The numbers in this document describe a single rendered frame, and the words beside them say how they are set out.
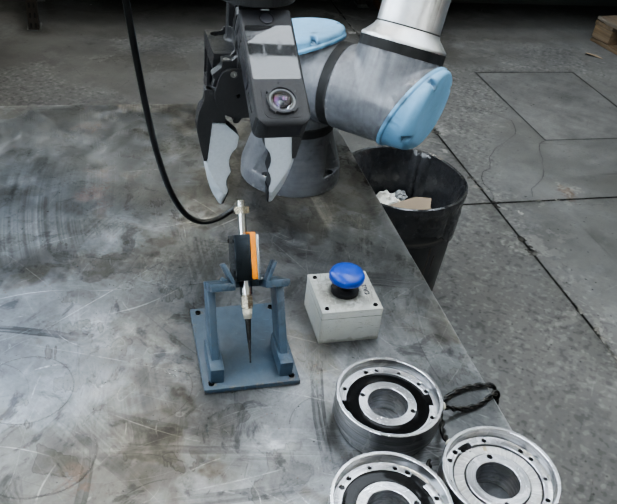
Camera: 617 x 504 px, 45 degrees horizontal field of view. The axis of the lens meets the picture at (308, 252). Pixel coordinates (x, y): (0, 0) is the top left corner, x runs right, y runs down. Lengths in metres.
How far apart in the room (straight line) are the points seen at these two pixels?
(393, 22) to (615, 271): 1.78
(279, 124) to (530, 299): 1.84
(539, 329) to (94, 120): 1.45
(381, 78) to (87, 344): 0.48
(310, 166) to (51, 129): 0.43
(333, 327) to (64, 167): 0.51
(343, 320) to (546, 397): 1.29
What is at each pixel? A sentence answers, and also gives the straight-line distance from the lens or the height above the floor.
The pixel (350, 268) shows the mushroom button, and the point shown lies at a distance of 0.83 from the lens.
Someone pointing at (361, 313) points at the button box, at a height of 0.84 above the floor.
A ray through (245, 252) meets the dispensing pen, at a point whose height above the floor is 0.92.
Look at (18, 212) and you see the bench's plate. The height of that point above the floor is 0.80.
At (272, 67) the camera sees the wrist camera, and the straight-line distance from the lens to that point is 0.62.
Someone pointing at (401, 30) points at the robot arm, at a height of 1.06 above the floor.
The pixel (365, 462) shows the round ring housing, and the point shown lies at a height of 0.83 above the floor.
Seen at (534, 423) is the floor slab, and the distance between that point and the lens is 1.98.
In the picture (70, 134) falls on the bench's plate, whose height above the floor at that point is 0.80.
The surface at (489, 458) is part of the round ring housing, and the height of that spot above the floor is 0.82.
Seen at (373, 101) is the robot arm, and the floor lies 0.98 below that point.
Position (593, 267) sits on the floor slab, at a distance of 2.61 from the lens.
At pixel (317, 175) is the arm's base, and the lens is 1.08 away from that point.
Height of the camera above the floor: 1.36
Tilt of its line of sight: 35 degrees down
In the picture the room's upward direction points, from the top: 7 degrees clockwise
